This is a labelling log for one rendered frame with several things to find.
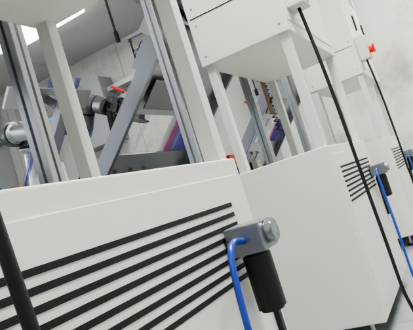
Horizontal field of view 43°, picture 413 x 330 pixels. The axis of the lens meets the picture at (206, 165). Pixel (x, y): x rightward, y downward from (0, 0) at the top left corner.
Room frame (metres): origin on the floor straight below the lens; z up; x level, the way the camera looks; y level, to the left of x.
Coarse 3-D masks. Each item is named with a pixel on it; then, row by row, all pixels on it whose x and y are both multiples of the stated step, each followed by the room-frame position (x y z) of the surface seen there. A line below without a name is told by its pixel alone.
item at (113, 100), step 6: (108, 96) 2.14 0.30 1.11; (114, 96) 2.15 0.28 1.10; (102, 102) 2.14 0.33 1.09; (108, 102) 2.15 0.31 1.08; (114, 102) 2.11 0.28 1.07; (120, 102) 2.11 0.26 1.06; (102, 108) 2.14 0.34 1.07; (108, 108) 2.15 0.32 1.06; (114, 108) 2.11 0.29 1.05; (102, 114) 2.17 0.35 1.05; (114, 114) 2.11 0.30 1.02
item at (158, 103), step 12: (192, 48) 2.06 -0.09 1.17; (156, 72) 1.93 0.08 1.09; (204, 72) 2.26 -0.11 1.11; (156, 84) 1.90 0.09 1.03; (204, 84) 2.33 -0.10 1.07; (144, 96) 1.95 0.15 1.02; (156, 96) 1.95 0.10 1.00; (168, 96) 2.03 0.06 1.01; (144, 108) 1.93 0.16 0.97; (156, 108) 2.00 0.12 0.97; (168, 108) 2.08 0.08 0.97
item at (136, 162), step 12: (120, 156) 2.05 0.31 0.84; (132, 156) 2.13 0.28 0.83; (144, 156) 2.22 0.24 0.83; (156, 156) 2.31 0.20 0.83; (168, 156) 2.42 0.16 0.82; (180, 156) 2.53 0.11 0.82; (120, 168) 2.10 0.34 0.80; (132, 168) 2.19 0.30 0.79; (144, 168) 2.25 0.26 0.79; (156, 168) 2.38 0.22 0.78
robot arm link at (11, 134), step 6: (6, 126) 2.28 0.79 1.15; (12, 126) 2.27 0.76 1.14; (18, 126) 2.24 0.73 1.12; (0, 132) 2.30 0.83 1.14; (6, 132) 2.27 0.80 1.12; (12, 132) 2.26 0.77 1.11; (18, 132) 2.24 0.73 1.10; (24, 132) 2.21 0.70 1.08; (66, 132) 2.13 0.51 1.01; (0, 138) 2.32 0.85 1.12; (6, 138) 2.28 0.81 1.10; (12, 138) 2.28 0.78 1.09; (18, 138) 2.26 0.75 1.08; (24, 138) 2.24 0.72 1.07; (6, 144) 2.33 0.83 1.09; (12, 144) 2.32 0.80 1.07; (18, 144) 2.38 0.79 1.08
